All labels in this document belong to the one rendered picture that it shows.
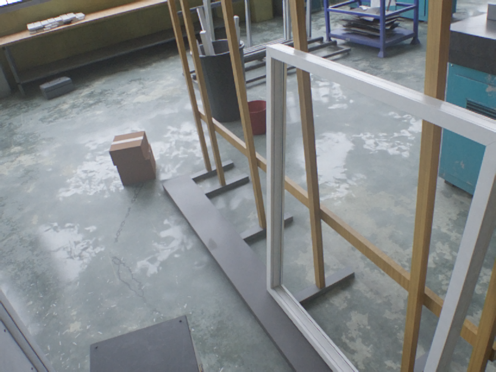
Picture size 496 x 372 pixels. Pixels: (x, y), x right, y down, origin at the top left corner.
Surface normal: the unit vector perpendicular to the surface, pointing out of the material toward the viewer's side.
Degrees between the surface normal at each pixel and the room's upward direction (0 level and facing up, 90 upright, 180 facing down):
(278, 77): 90
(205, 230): 0
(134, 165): 90
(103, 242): 0
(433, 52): 90
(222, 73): 94
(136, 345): 0
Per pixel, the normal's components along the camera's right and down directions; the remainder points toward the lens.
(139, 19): 0.47, 0.41
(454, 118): -0.89, 0.24
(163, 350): -0.15, -0.84
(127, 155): 0.09, 0.52
